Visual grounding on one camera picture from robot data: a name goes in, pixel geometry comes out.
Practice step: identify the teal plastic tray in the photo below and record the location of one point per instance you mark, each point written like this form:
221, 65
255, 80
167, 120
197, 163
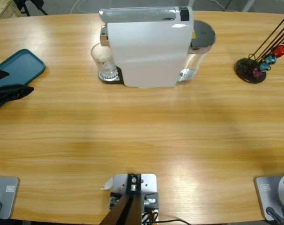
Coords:
22, 65

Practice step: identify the clear drinking glass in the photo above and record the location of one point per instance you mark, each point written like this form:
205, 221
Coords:
104, 63

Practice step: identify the black capsule holder with rods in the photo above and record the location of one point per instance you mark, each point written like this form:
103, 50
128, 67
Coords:
244, 66

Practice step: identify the black chair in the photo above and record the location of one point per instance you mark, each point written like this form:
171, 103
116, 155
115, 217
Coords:
37, 3

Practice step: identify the white capsule coffee machine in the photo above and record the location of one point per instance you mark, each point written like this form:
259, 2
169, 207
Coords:
146, 51

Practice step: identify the teal coffee capsule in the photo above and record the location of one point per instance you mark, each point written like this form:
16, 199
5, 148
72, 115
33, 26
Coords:
263, 66
271, 59

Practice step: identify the white camera mount with post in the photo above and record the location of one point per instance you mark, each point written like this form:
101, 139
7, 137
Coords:
147, 182

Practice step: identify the red coffee capsule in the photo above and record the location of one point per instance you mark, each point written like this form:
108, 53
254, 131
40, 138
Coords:
279, 50

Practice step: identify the white tape piece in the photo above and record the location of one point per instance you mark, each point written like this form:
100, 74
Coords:
108, 184

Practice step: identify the purple coffee capsule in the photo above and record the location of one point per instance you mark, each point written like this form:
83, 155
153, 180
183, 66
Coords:
256, 73

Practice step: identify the grey metal frame leg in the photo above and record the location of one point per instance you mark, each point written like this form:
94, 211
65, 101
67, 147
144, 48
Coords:
247, 5

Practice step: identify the wooden crate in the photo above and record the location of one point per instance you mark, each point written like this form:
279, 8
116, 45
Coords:
1, 9

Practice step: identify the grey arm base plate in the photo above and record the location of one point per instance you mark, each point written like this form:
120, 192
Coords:
8, 199
263, 197

